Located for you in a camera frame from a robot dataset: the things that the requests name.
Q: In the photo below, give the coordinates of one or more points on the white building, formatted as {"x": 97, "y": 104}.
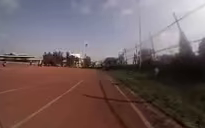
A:
{"x": 75, "y": 57}

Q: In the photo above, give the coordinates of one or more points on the red running track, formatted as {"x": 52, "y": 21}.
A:
{"x": 73, "y": 86}

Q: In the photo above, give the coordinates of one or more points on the row of trees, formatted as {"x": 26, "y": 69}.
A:
{"x": 51, "y": 59}

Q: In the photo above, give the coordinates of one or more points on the tall mesh fence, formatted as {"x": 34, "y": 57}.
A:
{"x": 166, "y": 40}

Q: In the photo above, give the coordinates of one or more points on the row of dark bushes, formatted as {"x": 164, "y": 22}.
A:
{"x": 190, "y": 66}

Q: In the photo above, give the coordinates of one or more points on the low flat-roofed building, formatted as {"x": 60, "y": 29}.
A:
{"x": 13, "y": 57}

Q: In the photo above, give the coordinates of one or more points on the grass strip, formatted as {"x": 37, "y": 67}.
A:
{"x": 190, "y": 100}

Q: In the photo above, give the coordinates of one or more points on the person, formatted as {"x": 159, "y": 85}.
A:
{"x": 4, "y": 63}

